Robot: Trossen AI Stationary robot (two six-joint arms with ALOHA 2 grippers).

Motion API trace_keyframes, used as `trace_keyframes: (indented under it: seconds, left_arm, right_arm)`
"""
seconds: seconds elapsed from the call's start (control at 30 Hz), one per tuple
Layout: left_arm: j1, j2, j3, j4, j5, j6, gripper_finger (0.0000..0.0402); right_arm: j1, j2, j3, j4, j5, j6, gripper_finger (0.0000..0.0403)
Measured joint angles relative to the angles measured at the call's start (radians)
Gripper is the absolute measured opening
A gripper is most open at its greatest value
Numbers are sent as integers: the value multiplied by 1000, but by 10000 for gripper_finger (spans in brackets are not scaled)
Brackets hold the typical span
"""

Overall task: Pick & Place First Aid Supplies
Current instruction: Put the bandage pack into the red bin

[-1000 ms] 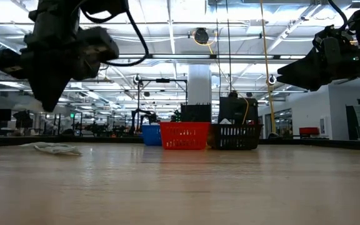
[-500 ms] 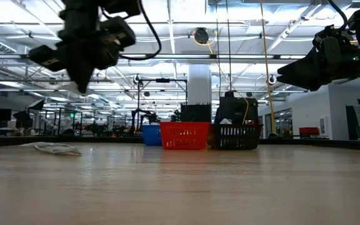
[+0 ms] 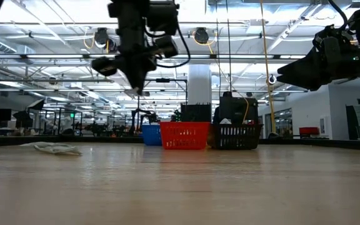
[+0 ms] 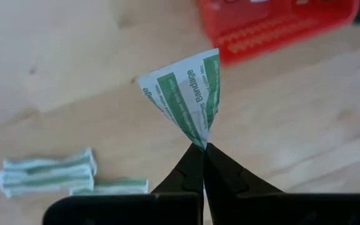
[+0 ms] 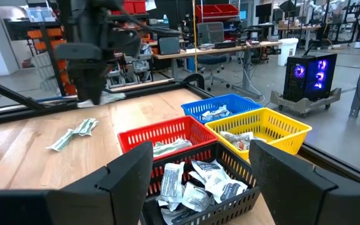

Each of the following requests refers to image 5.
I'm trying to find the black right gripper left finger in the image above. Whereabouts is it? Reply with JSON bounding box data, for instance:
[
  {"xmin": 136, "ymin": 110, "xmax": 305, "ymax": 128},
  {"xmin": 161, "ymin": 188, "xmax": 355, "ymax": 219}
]
[{"xmin": 0, "ymin": 141, "xmax": 154, "ymax": 225}]

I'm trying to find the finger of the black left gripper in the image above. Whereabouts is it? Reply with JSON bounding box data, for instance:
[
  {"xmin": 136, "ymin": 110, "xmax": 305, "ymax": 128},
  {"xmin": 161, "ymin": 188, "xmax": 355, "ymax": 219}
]
[
  {"xmin": 88, "ymin": 73, "xmax": 108, "ymax": 105},
  {"xmin": 71, "ymin": 73, "xmax": 91, "ymax": 106}
]

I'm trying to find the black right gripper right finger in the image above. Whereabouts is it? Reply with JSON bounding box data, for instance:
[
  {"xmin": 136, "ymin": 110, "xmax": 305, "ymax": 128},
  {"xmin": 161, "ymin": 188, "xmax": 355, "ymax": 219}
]
[{"xmin": 249, "ymin": 139, "xmax": 360, "ymax": 225}]

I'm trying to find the green white bandage strip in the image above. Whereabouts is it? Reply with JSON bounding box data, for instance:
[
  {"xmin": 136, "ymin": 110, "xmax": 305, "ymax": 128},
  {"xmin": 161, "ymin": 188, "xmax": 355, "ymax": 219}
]
[
  {"xmin": 153, "ymin": 142, "xmax": 184, "ymax": 158},
  {"xmin": 164, "ymin": 138, "xmax": 193, "ymax": 151},
  {"xmin": 46, "ymin": 127, "xmax": 78, "ymax": 153},
  {"xmin": 72, "ymin": 117, "xmax": 99, "ymax": 138}
]

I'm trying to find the parts bin shelf rack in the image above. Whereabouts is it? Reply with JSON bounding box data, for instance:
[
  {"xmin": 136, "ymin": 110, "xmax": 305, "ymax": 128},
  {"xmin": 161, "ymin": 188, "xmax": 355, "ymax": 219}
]
[{"xmin": 4, "ymin": 0, "xmax": 154, "ymax": 96}]

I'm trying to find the black plastic basket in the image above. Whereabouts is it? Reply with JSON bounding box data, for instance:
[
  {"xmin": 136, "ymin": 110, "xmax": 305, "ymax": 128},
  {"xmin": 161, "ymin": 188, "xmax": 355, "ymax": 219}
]
[{"xmin": 141, "ymin": 141, "xmax": 261, "ymax": 225}]

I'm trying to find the yellow plastic basket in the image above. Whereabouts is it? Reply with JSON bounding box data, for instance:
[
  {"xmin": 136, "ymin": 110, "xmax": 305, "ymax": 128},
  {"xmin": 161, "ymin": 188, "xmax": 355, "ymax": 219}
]
[{"xmin": 204, "ymin": 107, "xmax": 313, "ymax": 162}]

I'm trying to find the red plastic basket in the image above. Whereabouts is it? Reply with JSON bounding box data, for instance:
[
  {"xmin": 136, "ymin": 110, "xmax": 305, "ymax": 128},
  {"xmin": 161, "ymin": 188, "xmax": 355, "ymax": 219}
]
[{"xmin": 117, "ymin": 115, "xmax": 220, "ymax": 162}]

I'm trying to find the grey wheeled dolly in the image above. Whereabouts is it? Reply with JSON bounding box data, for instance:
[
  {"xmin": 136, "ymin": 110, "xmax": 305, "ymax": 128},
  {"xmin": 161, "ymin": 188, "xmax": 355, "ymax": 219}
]
[{"xmin": 269, "ymin": 87, "xmax": 343, "ymax": 118}]

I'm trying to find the blue plastic basket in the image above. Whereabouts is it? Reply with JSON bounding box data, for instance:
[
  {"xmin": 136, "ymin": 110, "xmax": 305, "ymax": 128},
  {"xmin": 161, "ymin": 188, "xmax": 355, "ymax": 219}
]
[{"xmin": 181, "ymin": 93, "xmax": 263, "ymax": 125}]

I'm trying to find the wooden workbench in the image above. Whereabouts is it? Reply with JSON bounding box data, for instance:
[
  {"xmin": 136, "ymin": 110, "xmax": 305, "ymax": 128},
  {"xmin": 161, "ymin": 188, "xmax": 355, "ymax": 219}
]
[{"xmin": 153, "ymin": 40, "xmax": 283, "ymax": 99}]

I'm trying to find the black purple-lit computer tower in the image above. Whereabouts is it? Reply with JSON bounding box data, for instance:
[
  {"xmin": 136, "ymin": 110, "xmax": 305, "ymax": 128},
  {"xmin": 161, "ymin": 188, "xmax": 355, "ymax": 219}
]
[{"xmin": 282, "ymin": 52, "xmax": 339, "ymax": 103}]

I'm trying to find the grey mesh office chair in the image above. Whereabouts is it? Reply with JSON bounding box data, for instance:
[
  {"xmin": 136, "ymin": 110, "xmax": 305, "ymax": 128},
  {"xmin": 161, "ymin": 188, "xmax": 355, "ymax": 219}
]
[{"xmin": 196, "ymin": 21, "xmax": 231, "ymax": 92}]

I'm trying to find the white cabinet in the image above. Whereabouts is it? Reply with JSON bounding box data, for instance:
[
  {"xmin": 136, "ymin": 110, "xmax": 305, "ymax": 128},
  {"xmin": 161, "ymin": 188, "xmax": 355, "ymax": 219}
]
[{"xmin": 277, "ymin": 37, "xmax": 299, "ymax": 66}]

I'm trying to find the yellow hanging cable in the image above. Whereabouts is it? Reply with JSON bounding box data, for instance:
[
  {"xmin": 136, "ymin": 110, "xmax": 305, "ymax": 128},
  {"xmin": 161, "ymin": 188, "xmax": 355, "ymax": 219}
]
[{"xmin": 192, "ymin": 0, "xmax": 199, "ymax": 74}]

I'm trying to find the wire shelf with red bins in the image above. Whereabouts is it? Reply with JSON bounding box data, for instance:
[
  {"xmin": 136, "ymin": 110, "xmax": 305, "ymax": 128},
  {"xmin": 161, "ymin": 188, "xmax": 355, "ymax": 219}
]
[{"xmin": 195, "ymin": 3, "xmax": 240, "ymax": 41}]

